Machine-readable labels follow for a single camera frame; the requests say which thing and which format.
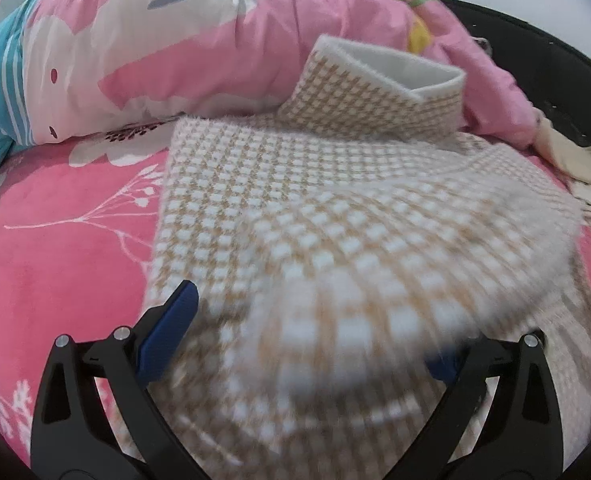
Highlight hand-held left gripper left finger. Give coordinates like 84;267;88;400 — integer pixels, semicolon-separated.
30;280;211;480

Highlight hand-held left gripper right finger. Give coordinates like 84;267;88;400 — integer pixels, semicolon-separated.
375;329;566;480

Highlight tan white checkered sweater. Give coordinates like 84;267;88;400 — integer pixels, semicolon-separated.
110;35;591;480

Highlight pink floral blanket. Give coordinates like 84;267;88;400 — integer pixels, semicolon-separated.
0;116;591;463

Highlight beige garment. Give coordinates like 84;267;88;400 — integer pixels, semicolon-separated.
529;110;591;192

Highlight pink teal printed quilt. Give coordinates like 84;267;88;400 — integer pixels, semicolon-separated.
0;0;537;192

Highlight black bed headboard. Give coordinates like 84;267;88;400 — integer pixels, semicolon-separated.
435;0;591;161

